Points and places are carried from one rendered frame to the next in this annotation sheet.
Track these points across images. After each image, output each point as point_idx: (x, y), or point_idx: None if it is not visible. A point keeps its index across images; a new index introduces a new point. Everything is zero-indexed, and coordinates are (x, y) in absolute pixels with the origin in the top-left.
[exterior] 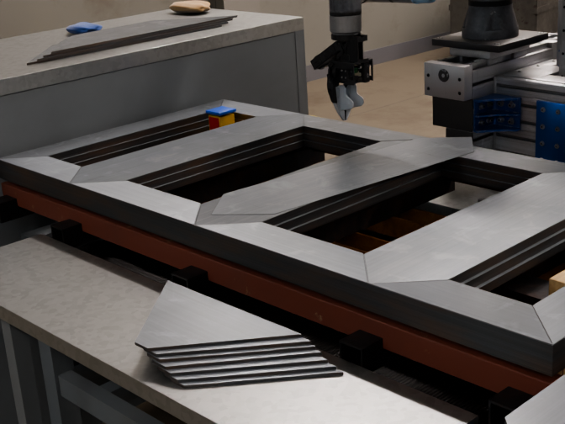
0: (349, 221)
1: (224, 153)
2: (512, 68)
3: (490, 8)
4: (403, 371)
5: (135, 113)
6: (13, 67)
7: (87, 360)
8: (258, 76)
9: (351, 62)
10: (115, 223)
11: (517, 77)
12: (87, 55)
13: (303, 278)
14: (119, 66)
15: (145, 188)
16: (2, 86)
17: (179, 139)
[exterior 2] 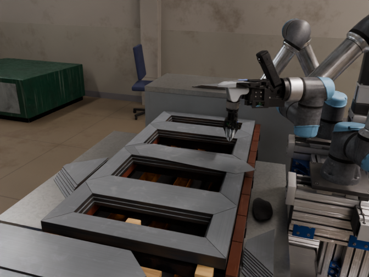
0: (186, 173)
1: (197, 134)
2: (328, 154)
3: (321, 122)
4: None
5: (218, 113)
6: (187, 86)
7: None
8: (279, 117)
9: (227, 120)
10: None
11: (317, 158)
12: (210, 89)
13: None
14: (214, 96)
15: (151, 133)
16: (172, 90)
17: (202, 125)
